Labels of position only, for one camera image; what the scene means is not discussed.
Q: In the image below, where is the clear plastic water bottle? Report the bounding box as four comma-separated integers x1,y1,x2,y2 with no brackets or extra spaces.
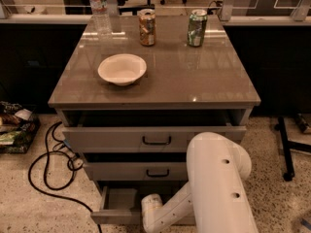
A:
89,0,111,36

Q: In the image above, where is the black stand base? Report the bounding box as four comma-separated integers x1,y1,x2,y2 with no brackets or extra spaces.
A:
275,116,311,182

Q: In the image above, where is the green soda can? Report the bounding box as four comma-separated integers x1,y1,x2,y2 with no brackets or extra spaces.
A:
188,9,207,47

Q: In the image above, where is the grey drawer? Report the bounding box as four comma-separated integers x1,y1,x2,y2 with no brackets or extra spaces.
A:
89,180,196,226
64,110,246,153
84,152,188,181

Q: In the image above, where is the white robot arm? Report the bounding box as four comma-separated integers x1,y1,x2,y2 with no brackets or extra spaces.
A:
141,132,259,233

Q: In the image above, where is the orange soda can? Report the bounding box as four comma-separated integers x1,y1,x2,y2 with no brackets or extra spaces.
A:
138,9,156,47

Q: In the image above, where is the white paper bowl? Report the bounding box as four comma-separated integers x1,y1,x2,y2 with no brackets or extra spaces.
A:
97,53,147,86

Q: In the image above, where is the black floor cable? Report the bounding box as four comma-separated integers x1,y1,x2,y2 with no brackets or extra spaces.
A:
27,120,103,233

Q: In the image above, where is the grey middle drawer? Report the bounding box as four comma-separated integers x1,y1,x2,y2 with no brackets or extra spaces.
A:
84,152,188,181

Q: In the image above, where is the grey top drawer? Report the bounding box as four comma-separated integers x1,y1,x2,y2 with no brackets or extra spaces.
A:
64,110,246,153

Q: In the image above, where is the tray of snack bags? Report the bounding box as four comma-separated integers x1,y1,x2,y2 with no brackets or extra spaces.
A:
0,101,40,154

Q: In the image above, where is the grey bottom drawer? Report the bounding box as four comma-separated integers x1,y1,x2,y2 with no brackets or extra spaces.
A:
89,180,196,226

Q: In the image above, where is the grey drawer cabinet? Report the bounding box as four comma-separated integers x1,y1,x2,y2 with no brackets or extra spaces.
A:
48,15,261,192

